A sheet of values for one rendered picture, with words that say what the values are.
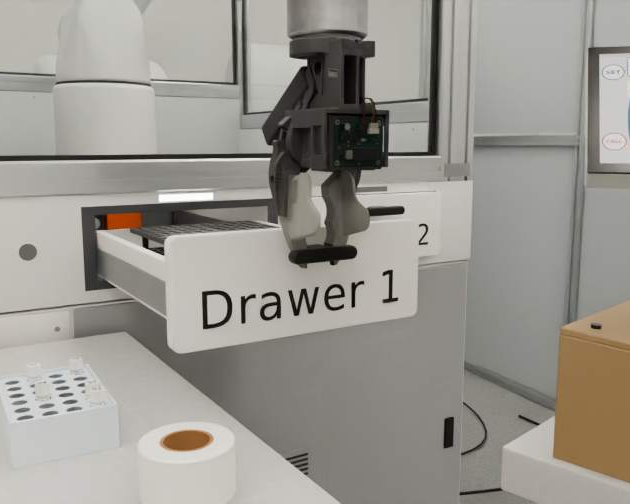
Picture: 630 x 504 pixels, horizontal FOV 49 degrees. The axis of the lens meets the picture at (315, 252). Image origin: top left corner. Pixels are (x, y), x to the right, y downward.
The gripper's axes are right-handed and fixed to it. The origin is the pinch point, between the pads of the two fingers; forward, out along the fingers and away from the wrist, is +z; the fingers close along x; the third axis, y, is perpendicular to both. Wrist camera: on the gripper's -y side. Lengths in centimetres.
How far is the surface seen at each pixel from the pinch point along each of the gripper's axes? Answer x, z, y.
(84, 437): -23.8, 13.0, 3.0
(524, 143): 176, -10, -134
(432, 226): 44, 4, -33
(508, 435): 142, 91, -103
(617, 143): 75, -11, -21
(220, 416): -11.1, 14.5, 1.4
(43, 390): -26.0, 10.1, -1.7
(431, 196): 44, -1, -33
